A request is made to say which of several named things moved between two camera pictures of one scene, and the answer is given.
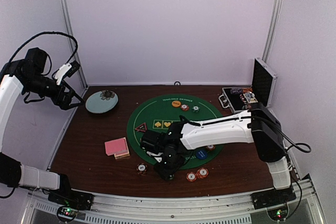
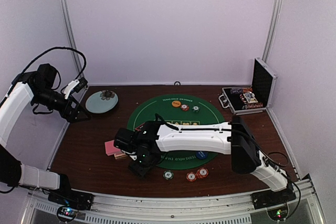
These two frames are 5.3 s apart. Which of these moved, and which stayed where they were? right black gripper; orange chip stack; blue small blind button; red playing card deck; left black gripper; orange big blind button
Moved: right black gripper; red playing card deck; left black gripper
Stayed: orange chip stack; blue small blind button; orange big blind button
